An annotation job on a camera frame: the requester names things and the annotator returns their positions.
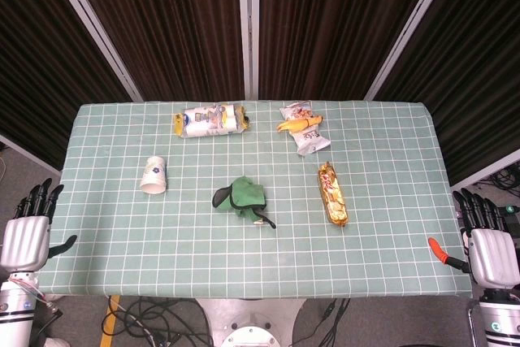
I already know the green checked tablecloth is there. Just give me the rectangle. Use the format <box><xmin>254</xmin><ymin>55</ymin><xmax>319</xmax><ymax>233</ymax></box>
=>
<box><xmin>38</xmin><ymin>101</ymin><xmax>473</xmax><ymax>298</ymax></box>

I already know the white yellow snack bag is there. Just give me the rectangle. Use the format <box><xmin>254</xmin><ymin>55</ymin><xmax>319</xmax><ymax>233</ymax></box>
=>
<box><xmin>173</xmin><ymin>103</ymin><xmax>249</xmax><ymax>139</ymax></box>

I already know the white paper cup blue flower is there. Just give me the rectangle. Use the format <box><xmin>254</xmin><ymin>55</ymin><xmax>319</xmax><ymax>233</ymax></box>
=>
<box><xmin>140</xmin><ymin>155</ymin><xmax>168</xmax><ymax>195</ymax></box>

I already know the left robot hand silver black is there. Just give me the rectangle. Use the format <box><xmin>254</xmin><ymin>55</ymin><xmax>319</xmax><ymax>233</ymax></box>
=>
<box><xmin>0</xmin><ymin>178</ymin><xmax>78</xmax><ymax>273</ymax></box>

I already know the yellow floor tape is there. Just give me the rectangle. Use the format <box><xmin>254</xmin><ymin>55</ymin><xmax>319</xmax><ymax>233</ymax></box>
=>
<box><xmin>100</xmin><ymin>294</ymin><xmax>122</xmax><ymax>347</ymax></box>

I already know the right robot hand orange thumb tip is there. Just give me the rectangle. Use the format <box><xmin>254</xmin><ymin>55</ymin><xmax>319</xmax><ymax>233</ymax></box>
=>
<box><xmin>428</xmin><ymin>188</ymin><xmax>520</xmax><ymax>288</ymax></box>

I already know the yellow snack packet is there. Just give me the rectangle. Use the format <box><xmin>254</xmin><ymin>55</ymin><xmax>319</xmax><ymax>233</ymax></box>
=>
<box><xmin>276</xmin><ymin>115</ymin><xmax>325</xmax><ymax>133</ymax></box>

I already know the gold biscuit pack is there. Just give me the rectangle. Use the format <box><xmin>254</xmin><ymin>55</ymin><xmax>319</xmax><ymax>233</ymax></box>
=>
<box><xmin>317</xmin><ymin>162</ymin><xmax>349</xmax><ymax>227</ymax></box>

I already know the black power strip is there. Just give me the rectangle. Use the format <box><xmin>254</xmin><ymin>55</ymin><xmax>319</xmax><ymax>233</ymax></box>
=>
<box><xmin>498</xmin><ymin>204</ymin><xmax>520</xmax><ymax>238</ymax></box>

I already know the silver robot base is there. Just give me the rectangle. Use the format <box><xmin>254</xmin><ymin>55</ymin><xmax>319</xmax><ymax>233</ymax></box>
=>
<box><xmin>194</xmin><ymin>297</ymin><xmax>306</xmax><ymax>347</ymax></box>

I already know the black and green cloth pouch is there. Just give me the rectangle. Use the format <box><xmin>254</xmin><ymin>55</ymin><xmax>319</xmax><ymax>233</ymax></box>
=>
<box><xmin>211</xmin><ymin>176</ymin><xmax>277</xmax><ymax>229</ymax></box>

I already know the black floor cable bundle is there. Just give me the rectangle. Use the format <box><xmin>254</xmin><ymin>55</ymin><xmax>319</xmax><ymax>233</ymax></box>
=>
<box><xmin>292</xmin><ymin>297</ymin><xmax>353</xmax><ymax>347</ymax></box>
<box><xmin>473</xmin><ymin>162</ymin><xmax>520</xmax><ymax>192</ymax></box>
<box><xmin>101</xmin><ymin>296</ymin><xmax>212</xmax><ymax>347</ymax></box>

